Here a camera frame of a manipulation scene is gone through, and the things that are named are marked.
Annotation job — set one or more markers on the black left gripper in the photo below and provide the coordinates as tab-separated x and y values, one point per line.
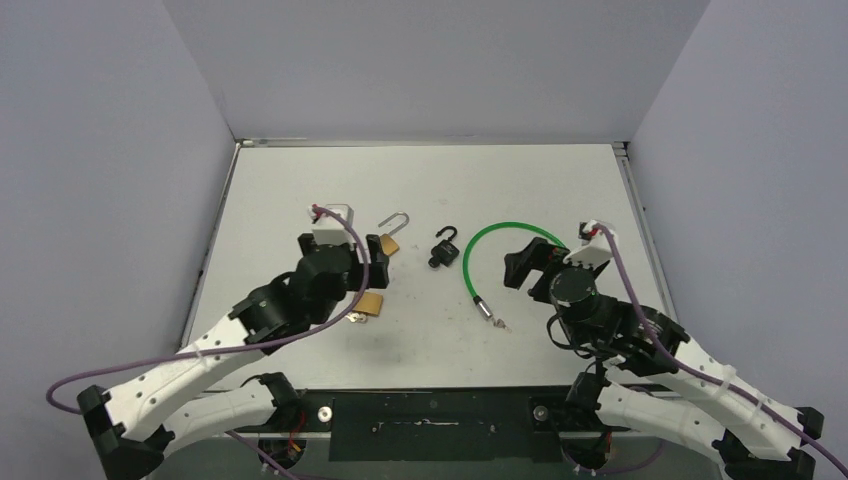
378	263

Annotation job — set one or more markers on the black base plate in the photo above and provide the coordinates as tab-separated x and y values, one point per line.
474	424

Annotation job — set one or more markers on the small silver key bunch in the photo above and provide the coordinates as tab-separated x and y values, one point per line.
357	318

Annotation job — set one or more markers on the long shackle brass padlock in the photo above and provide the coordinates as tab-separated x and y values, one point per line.
395	222

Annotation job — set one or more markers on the green cable lock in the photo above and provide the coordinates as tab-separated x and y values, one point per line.
489	244

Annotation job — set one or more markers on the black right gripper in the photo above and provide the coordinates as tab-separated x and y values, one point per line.
548	257

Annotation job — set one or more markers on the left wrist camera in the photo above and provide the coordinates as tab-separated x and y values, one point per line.
328	231

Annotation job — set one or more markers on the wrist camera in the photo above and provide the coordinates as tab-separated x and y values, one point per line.
328	231
595	249

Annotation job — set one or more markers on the cable lock silver keys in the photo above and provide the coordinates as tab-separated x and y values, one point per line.
501	325

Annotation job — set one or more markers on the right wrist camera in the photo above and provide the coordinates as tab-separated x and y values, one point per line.
595	249

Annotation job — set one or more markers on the short brass padlock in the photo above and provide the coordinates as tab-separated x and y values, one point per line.
370	303

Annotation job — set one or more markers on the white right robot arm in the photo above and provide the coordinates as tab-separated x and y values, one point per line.
652	376

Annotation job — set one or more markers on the black combination padlock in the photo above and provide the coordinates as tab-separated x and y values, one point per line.
445	252

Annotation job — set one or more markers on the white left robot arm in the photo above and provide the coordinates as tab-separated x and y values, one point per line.
134	426

